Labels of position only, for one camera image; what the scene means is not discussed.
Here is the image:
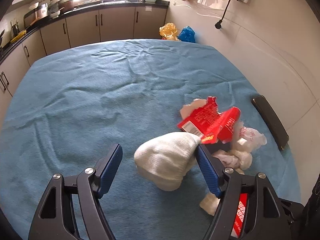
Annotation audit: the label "white tissue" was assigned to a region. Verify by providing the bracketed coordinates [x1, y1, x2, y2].
[212, 150, 253, 174]

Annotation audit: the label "white plastic bag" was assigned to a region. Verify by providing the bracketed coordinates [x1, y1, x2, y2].
[231, 121, 267, 153]

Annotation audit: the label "white knitted cloth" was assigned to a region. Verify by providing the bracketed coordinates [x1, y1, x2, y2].
[134, 132, 201, 191]

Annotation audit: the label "red torn packaging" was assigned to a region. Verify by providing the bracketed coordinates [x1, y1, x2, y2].
[177, 96, 241, 144]

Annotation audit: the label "lower kitchen cabinets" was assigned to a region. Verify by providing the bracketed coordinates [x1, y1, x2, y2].
[1, 3, 168, 119]

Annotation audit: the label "blue table cloth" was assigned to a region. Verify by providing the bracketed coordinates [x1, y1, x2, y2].
[1, 40, 301, 239]

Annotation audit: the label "blue plastic bag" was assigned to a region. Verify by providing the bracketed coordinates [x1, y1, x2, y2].
[177, 26, 196, 43]

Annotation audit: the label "yellow plastic bag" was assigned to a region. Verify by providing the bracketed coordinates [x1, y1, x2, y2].
[159, 23, 179, 41]

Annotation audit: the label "black power cable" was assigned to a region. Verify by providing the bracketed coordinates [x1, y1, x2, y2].
[214, 0, 237, 30]

